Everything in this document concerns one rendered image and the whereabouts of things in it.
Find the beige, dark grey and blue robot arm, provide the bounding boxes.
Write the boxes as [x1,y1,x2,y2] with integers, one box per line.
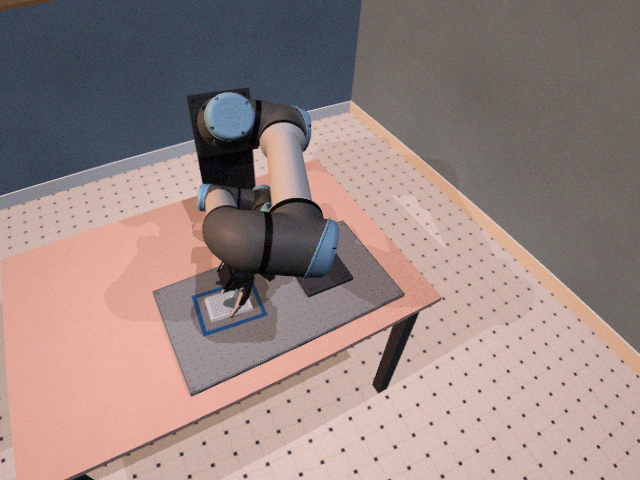
[197,92,339,281]

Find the blue tape outline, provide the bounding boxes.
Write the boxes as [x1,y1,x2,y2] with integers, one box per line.
[192,283,267,336]

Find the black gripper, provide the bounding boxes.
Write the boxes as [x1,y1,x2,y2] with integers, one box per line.
[215,262,255,318]

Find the grey rectangular mat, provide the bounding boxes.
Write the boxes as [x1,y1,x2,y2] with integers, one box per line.
[153,220,405,396]

